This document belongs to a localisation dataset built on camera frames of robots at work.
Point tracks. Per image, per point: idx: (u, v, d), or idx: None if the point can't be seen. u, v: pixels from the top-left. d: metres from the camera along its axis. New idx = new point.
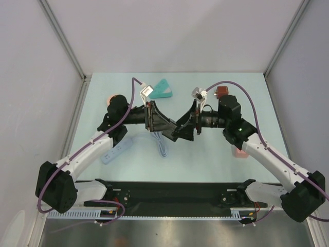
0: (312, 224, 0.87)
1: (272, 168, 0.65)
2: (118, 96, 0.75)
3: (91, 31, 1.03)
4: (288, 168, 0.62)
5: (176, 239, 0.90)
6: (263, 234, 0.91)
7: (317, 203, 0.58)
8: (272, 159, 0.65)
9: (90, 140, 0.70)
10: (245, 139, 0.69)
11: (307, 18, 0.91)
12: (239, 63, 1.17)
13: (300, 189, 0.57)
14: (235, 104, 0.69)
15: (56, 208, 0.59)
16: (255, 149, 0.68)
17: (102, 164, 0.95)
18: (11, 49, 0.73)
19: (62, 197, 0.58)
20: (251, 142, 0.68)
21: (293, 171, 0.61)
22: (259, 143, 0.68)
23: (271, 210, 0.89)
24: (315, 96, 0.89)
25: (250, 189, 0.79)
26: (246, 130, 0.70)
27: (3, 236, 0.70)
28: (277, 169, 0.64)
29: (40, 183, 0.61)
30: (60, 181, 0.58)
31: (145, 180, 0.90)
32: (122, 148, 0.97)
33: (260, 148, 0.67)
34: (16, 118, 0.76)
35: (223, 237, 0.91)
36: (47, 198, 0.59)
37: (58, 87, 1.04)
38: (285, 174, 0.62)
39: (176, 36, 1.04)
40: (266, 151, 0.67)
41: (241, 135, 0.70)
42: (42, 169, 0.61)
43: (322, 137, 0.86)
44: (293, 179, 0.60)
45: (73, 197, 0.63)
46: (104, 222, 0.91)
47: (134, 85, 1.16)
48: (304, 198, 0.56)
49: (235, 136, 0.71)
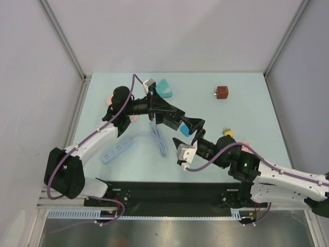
0: (312, 224, 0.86)
1: (296, 188, 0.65)
2: (121, 89, 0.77)
3: (91, 31, 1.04)
4: (311, 182, 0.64)
5: (176, 239, 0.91)
6: (262, 234, 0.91)
7: None
8: (292, 181, 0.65)
9: (97, 129, 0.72)
10: (258, 173, 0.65)
11: (306, 19, 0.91)
12: (239, 63, 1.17)
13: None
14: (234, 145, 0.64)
15: (65, 193, 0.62)
16: (271, 178, 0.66)
17: (103, 164, 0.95)
18: (11, 48, 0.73)
19: (72, 181, 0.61)
20: (263, 175, 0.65)
21: (317, 184, 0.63)
22: (272, 171, 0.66)
23: (269, 209, 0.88)
24: (315, 96, 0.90)
25: (257, 198, 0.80)
26: (250, 162, 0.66)
27: (3, 236, 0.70)
28: (302, 188, 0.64)
29: (50, 170, 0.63)
30: (70, 164, 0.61)
31: (145, 180, 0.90)
32: (122, 147, 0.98)
33: (276, 176, 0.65)
34: (15, 117, 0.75)
35: (223, 237, 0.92)
36: (56, 183, 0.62)
37: (58, 87, 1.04)
38: (312, 190, 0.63)
39: (177, 36, 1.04)
40: (282, 175, 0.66)
41: (249, 170, 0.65)
42: (52, 154, 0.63)
43: (323, 137, 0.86)
44: (322, 192, 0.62)
45: (81, 183, 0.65)
46: (104, 222, 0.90)
47: (135, 81, 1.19)
48: None
49: (244, 174, 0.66)
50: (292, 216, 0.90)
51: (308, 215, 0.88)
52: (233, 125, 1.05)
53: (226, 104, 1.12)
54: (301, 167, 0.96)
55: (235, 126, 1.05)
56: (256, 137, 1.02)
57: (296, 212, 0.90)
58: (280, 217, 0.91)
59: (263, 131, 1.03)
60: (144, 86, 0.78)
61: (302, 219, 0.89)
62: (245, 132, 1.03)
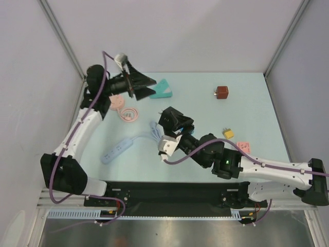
0: (312, 224, 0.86)
1: (281, 179, 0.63)
2: (91, 68, 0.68)
3: (91, 31, 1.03)
4: (294, 172, 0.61)
5: (176, 239, 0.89)
6: (263, 235, 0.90)
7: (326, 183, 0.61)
8: (274, 173, 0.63)
9: (78, 120, 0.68)
10: (239, 170, 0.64)
11: (307, 19, 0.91)
12: (239, 63, 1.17)
13: (319, 188, 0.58)
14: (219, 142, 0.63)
15: (72, 191, 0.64)
16: (254, 172, 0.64)
17: (103, 163, 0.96)
18: (12, 49, 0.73)
19: (75, 179, 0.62)
20: (247, 171, 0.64)
21: (300, 173, 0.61)
22: (254, 164, 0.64)
23: (268, 210, 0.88)
24: (315, 96, 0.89)
25: (256, 198, 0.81)
26: (232, 159, 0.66)
27: (2, 236, 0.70)
28: (285, 178, 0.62)
29: (47, 176, 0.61)
30: (67, 168, 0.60)
31: (146, 180, 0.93)
32: (122, 147, 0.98)
33: (259, 170, 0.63)
34: (15, 117, 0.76)
35: (223, 237, 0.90)
36: (59, 184, 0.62)
37: (58, 87, 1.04)
38: (296, 180, 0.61)
39: (177, 35, 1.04)
40: (264, 169, 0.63)
41: (232, 167, 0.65)
42: (43, 163, 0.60)
43: (322, 137, 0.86)
44: (306, 179, 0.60)
45: (83, 175, 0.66)
46: (104, 222, 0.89)
47: None
48: (325, 194, 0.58)
49: (227, 172, 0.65)
50: (292, 216, 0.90)
51: (308, 215, 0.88)
52: (233, 125, 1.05)
53: (226, 104, 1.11)
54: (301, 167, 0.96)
55: (235, 126, 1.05)
56: (256, 137, 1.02)
57: (296, 212, 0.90)
58: (280, 217, 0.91)
59: (263, 130, 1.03)
60: (116, 62, 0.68)
61: (302, 219, 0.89)
62: (245, 131, 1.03)
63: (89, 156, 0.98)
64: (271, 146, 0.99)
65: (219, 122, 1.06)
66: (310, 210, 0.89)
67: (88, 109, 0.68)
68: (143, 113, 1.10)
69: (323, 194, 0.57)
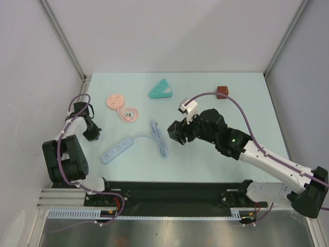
0: (312, 224, 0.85)
1: (279, 175, 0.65)
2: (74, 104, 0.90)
3: (91, 31, 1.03)
4: (293, 171, 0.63)
5: (176, 239, 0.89)
6: (262, 234, 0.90)
7: (323, 195, 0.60)
8: (274, 165, 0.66)
9: (69, 121, 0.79)
10: (242, 150, 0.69)
11: (307, 19, 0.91)
12: (239, 63, 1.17)
13: (312, 192, 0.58)
14: (219, 117, 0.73)
15: (79, 173, 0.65)
16: (255, 158, 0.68)
17: (102, 162, 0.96)
18: (11, 49, 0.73)
19: (79, 155, 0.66)
20: (249, 153, 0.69)
21: (299, 173, 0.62)
22: (258, 151, 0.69)
23: (270, 210, 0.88)
24: (315, 96, 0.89)
25: (255, 198, 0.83)
26: (239, 140, 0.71)
27: (2, 236, 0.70)
28: (284, 175, 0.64)
29: (51, 163, 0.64)
30: (70, 144, 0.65)
31: (145, 181, 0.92)
32: (122, 147, 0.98)
33: (260, 157, 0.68)
34: (15, 117, 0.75)
35: (223, 236, 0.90)
36: (67, 169, 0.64)
37: (58, 87, 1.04)
38: (293, 179, 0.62)
39: (177, 35, 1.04)
40: (267, 158, 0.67)
41: (236, 146, 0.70)
42: (46, 147, 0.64)
43: (322, 138, 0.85)
44: (302, 182, 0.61)
45: (85, 159, 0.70)
46: (104, 222, 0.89)
47: (138, 85, 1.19)
48: (316, 199, 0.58)
49: (230, 148, 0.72)
50: (292, 216, 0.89)
51: None
52: (233, 125, 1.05)
53: (226, 104, 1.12)
54: None
55: (235, 125, 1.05)
56: (256, 137, 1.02)
57: (296, 212, 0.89)
58: (280, 217, 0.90)
59: (263, 130, 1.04)
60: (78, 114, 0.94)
61: (302, 219, 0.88)
62: (245, 131, 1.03)
63: (88, 156, 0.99)
64: (271, 146, 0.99)
65: None
66: None
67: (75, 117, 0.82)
68: (143, 113, 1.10)
69: (314, 199, 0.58)
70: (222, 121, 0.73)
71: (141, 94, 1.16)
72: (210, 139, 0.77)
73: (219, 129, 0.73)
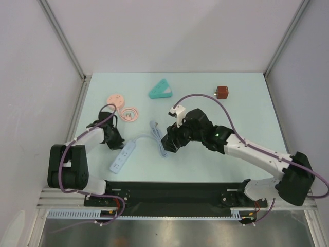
0: (312, 224, 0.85)
1: (261, 162, 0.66)
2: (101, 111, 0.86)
3: (91, 31, 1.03)
4: (271, 157, 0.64)
5: (176, 239, 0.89)
6: (262, 234, 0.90)
7: (310, 181, 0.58)
8: (254, 154, 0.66)
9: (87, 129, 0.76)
10: (224, 143, 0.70)
11: (307, 18, 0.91)
12: (239, 63, 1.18)
13: (290, 176, 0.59)
14: (200, 114, 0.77)
15: (76, 184, 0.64)
16: (237, 149, 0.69)
17: (109, 171, 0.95)
18: (12, 49, 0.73)
19: (81, 166, 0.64)
20: (231, 144, 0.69)
21: (277, 159, 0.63)
22: (239, 142, 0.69)
23: (270, 210, 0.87)
24: (314, 96, 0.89)
25: (249, 193, 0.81)
26: (223, 134, 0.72)
27: (2, 236, 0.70)
28: (263, 162, 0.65)
29: (53, 166, 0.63)
30: (76, 153, 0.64)
31: (145, 180, 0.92)
32: (127, 154, 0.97)
33: (241, 147, 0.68)
34: (15, 117, 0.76)
35: (223, 236, 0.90)
36: (65, 177, 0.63)
37: (58, 87, 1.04)
38: (273, 165, 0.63)
39: (177, 36, 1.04)
40: (247, 148, 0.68)
41: (219, 140, 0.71)
42: (53, 150, 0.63)
43: (322, 138, 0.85)
44: (280, 166, 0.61)
45: (86, 172, 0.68)
46: (104, 222, 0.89)
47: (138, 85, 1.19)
48: (295, 183, 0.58)
49: (215, 143, 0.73)
50: (292, 216, 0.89)
51: (309, 215, 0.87)
52: (233, 125, 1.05)
53: (226, 104, 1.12)
54: None
55: (235, 125, 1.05)
56: (256, 137, 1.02)
57: (296, 212, 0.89)
58: (280, 217, 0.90)
59: (263, 130, 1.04)
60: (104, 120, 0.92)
61: (302, 219, 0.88)
62: (245, 131, 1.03)
63: (89, 158, 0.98)
64: (271, 146, 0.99)
65: (220, 121, 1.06)
66: (310, 210, 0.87)
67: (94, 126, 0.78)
68: (143, 113, 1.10)
69: (291, 183, 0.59)
70: (203, 119, 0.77)
71: (141, 94, 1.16)
72: (197, 138, 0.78)
73: (202, 125, 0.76)
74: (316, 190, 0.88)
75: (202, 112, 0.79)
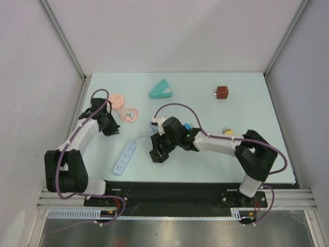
0: (312, 224, 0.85)
1: (222, 148, 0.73)
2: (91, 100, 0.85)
3: (91, 31, 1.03)
4: (227, 140, 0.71)
5: (176, 239, 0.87)
6: (263, 234, 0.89)
7: (267, 155, 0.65)
8: (214, 141, 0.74)
9: (79, 125, 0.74)
10: (194, 141, 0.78)
11: (307, 18, 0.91)
12: (239, 63, 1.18)
13: (244, 150, 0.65)
14: (173, 120, 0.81)
15: (75, 189, 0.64)
16: (202, 141, 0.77)
17: (111, 172, 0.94)
18: (12, 48, 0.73)
19: (77, 171, 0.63)
20: (197, 139, 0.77)
21: (232, 140, 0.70)
22: (203, 136, 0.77)
23: (269, 210, 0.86)
24: (314, 96, 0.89)
25: (243, 191, 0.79)
26: (193, 134, 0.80)
27: (2, 236, 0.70)
28: (223, 146, 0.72)
29: (50, 173, 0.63)
30: (71, 158, 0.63)
31: (145, 180, 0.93)
32: (128, 155, 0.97)
33: (206, 139, 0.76)
34: (16, 117, 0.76)
35: (223, 237, 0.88)
36: (63, 182, 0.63)
37: (58, 86, 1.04)
38: (229, 147, 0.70)
39: (176, 36, 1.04)
40: (209, 138, 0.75)
41: (190, 139, 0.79)
42: (48, 156, 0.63)
43: (321, 137, 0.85)
44: (233, 146, 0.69)
45: (86, 175, 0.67)
46: (104, 222, 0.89)
47: (138, 85, 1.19)
48: (251, 157, 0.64)
49: (188, 144, 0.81)
50: (292, 216, 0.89)
51: (308, 215, 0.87)
52: (233, 125, 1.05)
53: (225, 103, 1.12)
54: (300, 167, 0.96)
55: (235, 125, 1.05)
56: None
57: (296, 212, 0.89)
58: (280, 217, 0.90)
59: (263, 130, 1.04)
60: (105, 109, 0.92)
61: (302, 219, 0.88)
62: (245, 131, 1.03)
63: (89, 159, 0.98)
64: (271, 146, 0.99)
65: (220, 121, 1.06)
66: (310, 210, 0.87)
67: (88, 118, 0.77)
68: (143, 113, 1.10)
69: (247, 156, 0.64)
70: (176, 124, 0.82)
71: (141, 93, 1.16)
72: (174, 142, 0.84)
73: (175, 130, 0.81)
74: (316, 190, 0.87)
75: (174, 118, 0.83)
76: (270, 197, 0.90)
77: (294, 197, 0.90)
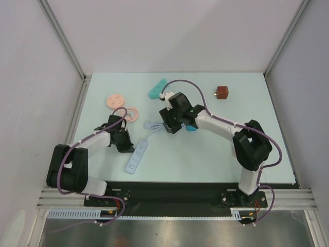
0: (312, 224, 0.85)
1: (220, 129, 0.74)
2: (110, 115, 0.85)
3: (91, 31, 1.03)
4: (229, 124, 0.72)
5: (176, 239, 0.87)
6: (263, 234, 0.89)
7: (262, 147, 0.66)
8: (215, 123, 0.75)
9: (93, 133, 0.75)
10: (196, 116, 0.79)
11: (306, 18, 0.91)
12: (239, 63, 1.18)
13: (240, 137, 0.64)
14: (179, 95, 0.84)
15: (73, 187, 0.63)
16: (204, 120, 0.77)
17: (123, 170, 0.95)
18: (11, 48, 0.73)
19: (79, 171, 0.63)
20: (199, 116, 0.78)
21: (233, 125, 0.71)
22: (206, 115, 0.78)
23: (269, 210, 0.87)
24: (314, 96, 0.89)
25: (243, 187, 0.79)
26: (196, 110, 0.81)
27: (2, 236, 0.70)
28: (223, 129, 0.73)
29: (54, 165, 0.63)
30: (77, 156, 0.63)
31: (145, 181, 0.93)
32: (141, 152, 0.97)
33: (208, 119, 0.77)
34: (16, 117, 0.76)
35: (223, 236, 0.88)
36: (63, 179, 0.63)
37: (58, 86, 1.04)
38: (229, 131, 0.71)
39: (176, 36, 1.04)
40: (212, 119, 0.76)
41: (193, 114, 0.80)
42: (57, 148, 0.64)
43: (322, 137, 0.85)
44: (233, 131, 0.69)
45: (86, 177, 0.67)
46: (104, 222, 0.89)
47: (138, 85, 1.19)
48: (246, 145, 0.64)
49: (189, 119, 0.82)
50: (292, 216, 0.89)
51: (308, 215, 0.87)
52: None
53: (225, 103, 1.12)
54: (300, 167, 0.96)
55: None
56: None
57: (296, 212, 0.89)
58: (280, 217, 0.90)
59: None
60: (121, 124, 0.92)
61: (302, 219, 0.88)
62: None
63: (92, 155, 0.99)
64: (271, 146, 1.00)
65: None
66: (310, 209, 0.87)
67: (102, 130, 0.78)
68: (143, 113, 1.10)
69: (241, 144, 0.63)
70: (181, 100, 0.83)
71: (141, 93, 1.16)
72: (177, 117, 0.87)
73: (180, 105, 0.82)
74: (316, 190, 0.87)
75: (180, 93, 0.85)
76: (270, 197, 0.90)
77: (294, 197, 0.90)
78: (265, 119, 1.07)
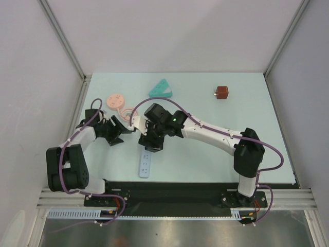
0: (312, 224, 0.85)
1: (213, 139, 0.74)
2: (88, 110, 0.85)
3: (91, 31, 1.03)
4: (224, 135, 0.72)
5: (176, 239, 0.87)
6: (263, 234, 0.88)
7: (260, 154, 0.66)
8: (209, 134, 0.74)
9: (78, 129, 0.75)
10: (182, 126, 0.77)
11: (307, 18, 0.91)
12: (239, 63, 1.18)
13: (241, 150, 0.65)
14: (154, 106, 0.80)
15: (79, 183, 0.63)
16: (193, 130, 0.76)
17: (136, 176, 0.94)
18: (11, 49, 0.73)
19: (80, 166, 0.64)
20: (187, 127, 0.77)
21: (230, 136, 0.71)
22: (194, 125, 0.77)
23: (269, 210, 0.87)
24: (314, 96, 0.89)
25: (242, 191, 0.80)
26: (179, 119, 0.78)
27: (3, 236, 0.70)
28: (218, 141, 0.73)
29: (52, 169, 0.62)
30: (73, 153, 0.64)
31: (145, 181, 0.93)
32: (148, 156, 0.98)
33: (197, 129, 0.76)
34: (16, 117, 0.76)
35: (223, 236, 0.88)
36: (66, 178, 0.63)
37: (58, 86, 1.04)
38: (227, 143, 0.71)
39: (176, 36, 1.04)
40: (202, 129, 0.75)
41: (177, 123, 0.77)
42: (49, 153, 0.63)
43: (322, 137, 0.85)
44: (232, 143, 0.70)
45: (87, 172, 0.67)
46: (104, 222, 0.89)
47: (138, 85, 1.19)
48: (247, 157, 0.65)
49: (173, 128, 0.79)
50: (292, 216, 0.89)
51: (308, 215, 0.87)
52: (232, 125, 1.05)
53: (225, 103, 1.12)
54: (300, 167, 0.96)
55: (234, 125, 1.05)
56: None
57: (296, 212, 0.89)
58: (280, 217, 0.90)
59: (262, 130, 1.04)
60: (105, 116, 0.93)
61: (302, 219, 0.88)
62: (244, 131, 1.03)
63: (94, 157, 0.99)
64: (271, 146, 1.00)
65: (220, 121, 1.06)
66: (310, 210, 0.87)
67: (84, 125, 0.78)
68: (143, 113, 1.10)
69: (243, 156, 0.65)
70: (159, 110, 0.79)
71: (140, 94, 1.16)
72: (160, 130, 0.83)
73: (158, 116, 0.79)
74: (316, 190, 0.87)
75: (154, 105, 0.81)
76: (270, 197, 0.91)
77: (293, 197, 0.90)
78: (265, 119, 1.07)
